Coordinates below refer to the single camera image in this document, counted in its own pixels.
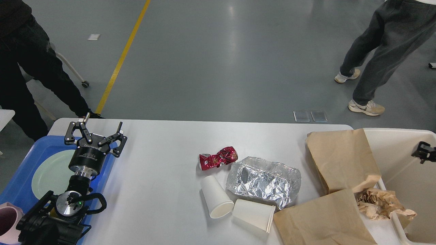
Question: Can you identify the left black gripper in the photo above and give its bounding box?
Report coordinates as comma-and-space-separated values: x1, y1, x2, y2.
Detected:
64, 113, 127, 177

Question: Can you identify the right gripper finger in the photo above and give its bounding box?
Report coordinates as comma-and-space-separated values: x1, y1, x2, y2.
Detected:
411, 141, 436, 164

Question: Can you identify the light green plate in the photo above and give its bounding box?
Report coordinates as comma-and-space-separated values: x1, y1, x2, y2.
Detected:
31, 149, 75, 199

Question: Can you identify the pink mug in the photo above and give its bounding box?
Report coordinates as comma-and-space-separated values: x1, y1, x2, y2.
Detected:
0, 202, 24, 245

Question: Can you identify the large brown paper bag front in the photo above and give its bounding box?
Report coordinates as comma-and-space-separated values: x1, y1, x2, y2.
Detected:
274, 189, 376, 245

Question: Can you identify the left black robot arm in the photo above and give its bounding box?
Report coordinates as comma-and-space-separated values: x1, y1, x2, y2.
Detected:
16, 113, 127, 245

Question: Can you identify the beige plastic bin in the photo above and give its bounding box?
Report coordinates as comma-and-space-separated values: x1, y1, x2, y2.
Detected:
364, 128, 436, 245

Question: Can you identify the grey office chair left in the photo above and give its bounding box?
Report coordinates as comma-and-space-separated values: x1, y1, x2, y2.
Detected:
17, 43, 90, 121

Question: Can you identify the crumpled brown paper wad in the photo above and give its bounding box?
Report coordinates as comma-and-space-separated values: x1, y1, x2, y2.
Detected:
356, 188, 417, 228

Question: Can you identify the brown paper bag under gripper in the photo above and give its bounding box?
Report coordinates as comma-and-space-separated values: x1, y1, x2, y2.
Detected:
306, 129, 382, 194

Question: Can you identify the blue plastic tray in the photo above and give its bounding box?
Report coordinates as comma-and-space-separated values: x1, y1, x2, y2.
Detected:
1, 135, 115, 245

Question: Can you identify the white side table corner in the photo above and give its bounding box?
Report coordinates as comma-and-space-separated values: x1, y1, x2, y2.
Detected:
0, 109, 15, 131

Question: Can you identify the person in black clothes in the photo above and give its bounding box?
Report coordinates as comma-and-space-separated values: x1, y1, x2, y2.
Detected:
0, 0, 101, 141

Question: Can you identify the crushed red can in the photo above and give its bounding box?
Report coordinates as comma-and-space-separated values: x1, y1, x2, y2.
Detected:
198, 146, 238, 171

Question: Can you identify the white paper cup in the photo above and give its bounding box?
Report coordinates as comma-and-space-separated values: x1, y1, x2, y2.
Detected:
201, 175, 235, 219

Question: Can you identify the crumpled aluminium foil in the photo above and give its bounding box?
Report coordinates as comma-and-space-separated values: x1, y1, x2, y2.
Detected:
226, 157, 301, 210

